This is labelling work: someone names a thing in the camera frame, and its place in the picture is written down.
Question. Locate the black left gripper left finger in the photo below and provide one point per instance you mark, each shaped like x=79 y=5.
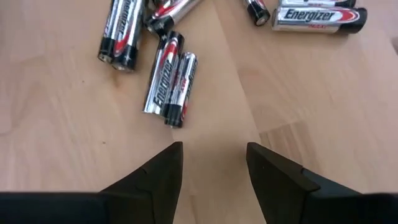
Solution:
x=149 y=196

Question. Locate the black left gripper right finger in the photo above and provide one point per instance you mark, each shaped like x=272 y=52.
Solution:
x=276 y=189

